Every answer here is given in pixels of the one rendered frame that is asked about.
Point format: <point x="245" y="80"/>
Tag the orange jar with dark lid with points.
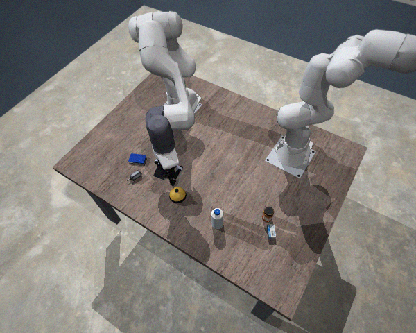
<point x="268" y="214"/>

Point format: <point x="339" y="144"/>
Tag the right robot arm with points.
<point x="161" y="55"/>

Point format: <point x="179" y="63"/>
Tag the white bottle with blue cap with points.
<point x="217" y="218"/>

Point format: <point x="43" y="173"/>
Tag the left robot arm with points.
<point x="380" y="48"/>

